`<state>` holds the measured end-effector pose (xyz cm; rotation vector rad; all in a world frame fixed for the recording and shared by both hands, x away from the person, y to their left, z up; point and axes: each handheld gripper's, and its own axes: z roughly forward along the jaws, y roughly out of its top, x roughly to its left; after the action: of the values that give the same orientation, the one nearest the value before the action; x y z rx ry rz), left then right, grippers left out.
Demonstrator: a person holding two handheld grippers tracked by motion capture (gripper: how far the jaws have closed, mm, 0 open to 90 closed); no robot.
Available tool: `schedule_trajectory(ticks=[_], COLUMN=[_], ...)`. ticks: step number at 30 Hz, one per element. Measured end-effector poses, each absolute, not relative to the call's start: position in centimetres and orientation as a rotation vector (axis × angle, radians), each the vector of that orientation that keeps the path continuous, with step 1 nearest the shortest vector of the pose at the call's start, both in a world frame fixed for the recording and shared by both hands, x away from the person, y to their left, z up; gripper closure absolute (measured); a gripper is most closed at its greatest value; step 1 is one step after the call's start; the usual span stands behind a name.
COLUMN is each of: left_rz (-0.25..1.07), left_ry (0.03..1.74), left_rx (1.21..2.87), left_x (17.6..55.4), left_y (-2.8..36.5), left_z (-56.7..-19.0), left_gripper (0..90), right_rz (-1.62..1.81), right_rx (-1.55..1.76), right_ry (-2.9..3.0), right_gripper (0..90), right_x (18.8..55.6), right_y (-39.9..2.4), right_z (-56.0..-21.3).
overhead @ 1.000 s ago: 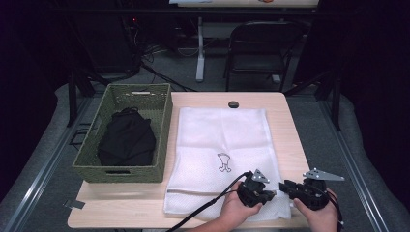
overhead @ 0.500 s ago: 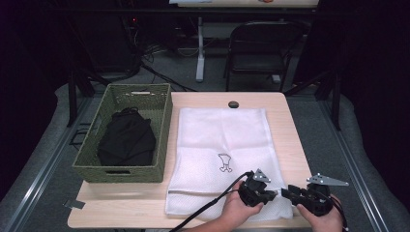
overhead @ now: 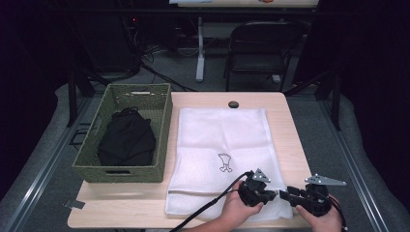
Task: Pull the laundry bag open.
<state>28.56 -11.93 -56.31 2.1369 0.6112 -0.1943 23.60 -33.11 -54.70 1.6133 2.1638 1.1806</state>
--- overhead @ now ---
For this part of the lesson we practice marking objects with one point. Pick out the green woven basket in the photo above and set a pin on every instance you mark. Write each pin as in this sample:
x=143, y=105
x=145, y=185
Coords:
x=162, y=129

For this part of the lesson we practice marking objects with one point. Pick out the black folding chair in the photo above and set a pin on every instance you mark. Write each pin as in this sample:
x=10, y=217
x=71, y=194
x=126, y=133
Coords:
x=257, y=35

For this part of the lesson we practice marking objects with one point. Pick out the black metal stand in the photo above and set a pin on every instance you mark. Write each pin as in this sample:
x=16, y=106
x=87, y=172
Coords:
x=72, y=96
x=336, y=96

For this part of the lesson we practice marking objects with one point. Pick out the black table grommet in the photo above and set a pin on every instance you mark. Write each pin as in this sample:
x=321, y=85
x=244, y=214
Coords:
x=233, y=104

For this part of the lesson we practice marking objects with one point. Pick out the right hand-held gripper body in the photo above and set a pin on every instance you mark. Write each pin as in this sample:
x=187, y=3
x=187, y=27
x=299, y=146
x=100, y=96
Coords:
x=317, y=203

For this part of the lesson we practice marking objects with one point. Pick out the white mesh laundry bag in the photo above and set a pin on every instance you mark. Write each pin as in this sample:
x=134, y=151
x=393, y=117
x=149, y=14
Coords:
x=209, y=138

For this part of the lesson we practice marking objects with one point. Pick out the person's left hand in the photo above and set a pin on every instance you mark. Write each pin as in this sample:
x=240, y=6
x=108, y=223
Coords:
x=233, y=209

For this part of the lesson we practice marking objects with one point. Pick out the small white box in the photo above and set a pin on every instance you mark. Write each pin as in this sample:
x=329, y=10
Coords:
x=276, y=79

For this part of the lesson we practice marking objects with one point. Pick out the black garment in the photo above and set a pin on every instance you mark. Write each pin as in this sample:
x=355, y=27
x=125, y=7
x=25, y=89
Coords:
x=129, y=141

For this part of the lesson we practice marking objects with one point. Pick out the person's right hand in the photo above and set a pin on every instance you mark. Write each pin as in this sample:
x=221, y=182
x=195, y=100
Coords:
x=325, y=224

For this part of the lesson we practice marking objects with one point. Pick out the grey tape strip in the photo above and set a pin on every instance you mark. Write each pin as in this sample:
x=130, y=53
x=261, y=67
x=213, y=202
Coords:
x=74, y=204

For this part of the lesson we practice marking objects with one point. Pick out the aluminium rail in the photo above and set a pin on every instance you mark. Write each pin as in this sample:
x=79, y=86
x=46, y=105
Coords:
x=45, y=170
x=353, y=170

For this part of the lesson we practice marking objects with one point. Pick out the white desk leg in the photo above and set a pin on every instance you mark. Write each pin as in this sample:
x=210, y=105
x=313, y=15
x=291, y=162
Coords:
x=200, y=48

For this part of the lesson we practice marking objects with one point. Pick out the orange object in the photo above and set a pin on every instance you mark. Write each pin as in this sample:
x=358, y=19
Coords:
x=266, y=1

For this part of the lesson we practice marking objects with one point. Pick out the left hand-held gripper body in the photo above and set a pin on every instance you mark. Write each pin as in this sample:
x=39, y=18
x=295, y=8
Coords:
x=249, y=193

